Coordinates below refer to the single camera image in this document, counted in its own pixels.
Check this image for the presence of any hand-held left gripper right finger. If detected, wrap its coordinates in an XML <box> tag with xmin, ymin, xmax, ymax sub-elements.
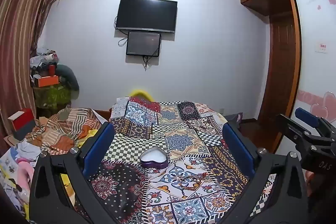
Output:
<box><xmin>223</xmin><ymin>123</ymin><xmax>309</xmax><ymax>224</ymax></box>

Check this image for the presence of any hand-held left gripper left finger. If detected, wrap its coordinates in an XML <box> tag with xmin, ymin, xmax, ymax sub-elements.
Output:
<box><xmin>29</xmin><ymin>122</ymin><xmax>147</xmax><ymax>224</ymax></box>

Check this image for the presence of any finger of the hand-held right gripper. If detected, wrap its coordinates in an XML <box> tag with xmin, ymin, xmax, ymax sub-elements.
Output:
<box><xmin>294</xmin><ymin>107</ymin><xmax>336</xmax><ymax>139</ymax></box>
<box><xmin>276</xmin><ymin>114</ymin><xmax>326</xmax><ymax>153</ymax></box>

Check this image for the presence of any purple heart-shaped tin box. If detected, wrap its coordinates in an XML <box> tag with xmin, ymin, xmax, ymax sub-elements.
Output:
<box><xmin>139</xmin><ymin>147</ymin><xmax>168</xmax><ymax>169</ymax></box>

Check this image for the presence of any striped orange blanket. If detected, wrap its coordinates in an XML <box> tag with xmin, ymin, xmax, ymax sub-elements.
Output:
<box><xmin>25</xmin><ymin>106</ymin><xmax>105</xmax><ymax>155</ymax></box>

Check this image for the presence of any white heart-print sliding door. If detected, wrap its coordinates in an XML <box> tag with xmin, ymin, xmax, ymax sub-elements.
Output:
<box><xmin>291</xmin><ymin>0</ymin><xmax>336</xmax><ymax>135</ymax></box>

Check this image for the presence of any yellow cloth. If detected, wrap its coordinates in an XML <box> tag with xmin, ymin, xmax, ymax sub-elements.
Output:
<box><xmin>60</xmin><ymin>130</ymin><xmax>98</xmax><ymax>211</ymax></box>

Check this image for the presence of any wooden door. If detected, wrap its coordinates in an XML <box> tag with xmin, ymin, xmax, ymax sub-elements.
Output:
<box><xmin>257</xmin><ymin>0</ymin><xmax>302</xmax><ymax>153</ymax></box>

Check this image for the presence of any patchwork printed blanket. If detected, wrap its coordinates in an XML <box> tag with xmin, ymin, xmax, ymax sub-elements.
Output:
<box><xmin>79</xmin><ymin>97</ymin><xmax>279</xmax><ymax>224</ymax></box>

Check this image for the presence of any yellow rounded cushion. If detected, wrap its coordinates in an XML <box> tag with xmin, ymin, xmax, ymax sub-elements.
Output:
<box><xmin>130</xmin><ymin>89</ymin><xmax>153</xmax><ymax>102</ymax></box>

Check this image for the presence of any green cloth-covered stand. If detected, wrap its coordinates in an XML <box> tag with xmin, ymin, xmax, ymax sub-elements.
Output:
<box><xmin>33</xmin><ymin>82</ymin><xmax>72</xmax><ymax>110</ymax></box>

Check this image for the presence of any orange box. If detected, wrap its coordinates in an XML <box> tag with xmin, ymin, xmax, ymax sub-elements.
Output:
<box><xmin>34</xmin><ymin>75</ymin><xmax>59</xmax><ymax>88</ymax></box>

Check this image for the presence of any pile of clutter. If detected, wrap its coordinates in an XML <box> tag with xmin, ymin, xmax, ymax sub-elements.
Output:
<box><xmin>29</xmin><ymin>47</ymin><xmax>62</xmax><ymax>77</ymax></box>

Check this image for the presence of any small black monitor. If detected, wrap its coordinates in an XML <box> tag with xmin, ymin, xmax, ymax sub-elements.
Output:
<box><xmin>126</xmin><ymin>31</ymin><xmax>161</xmax><ymax>57</ymax></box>

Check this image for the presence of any striped brown curtain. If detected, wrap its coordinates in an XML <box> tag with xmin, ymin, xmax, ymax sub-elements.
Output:
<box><xmin>0</xmin><ymin>0</ymin><xmax>65</xmax><ymax>140</ymax></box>

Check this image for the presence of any black monitor cable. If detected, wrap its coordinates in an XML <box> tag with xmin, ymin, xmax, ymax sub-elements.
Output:
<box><xmin>142</xmin><ymin>55</ymin><xmax>153</xmax><ymax>71</ymax></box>

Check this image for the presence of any black wall television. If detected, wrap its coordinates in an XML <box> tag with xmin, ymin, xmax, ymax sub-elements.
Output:
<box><xmin>116</xmin><ymin>0</ymin><xmax>178</xmax><ymax>33</ymax></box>

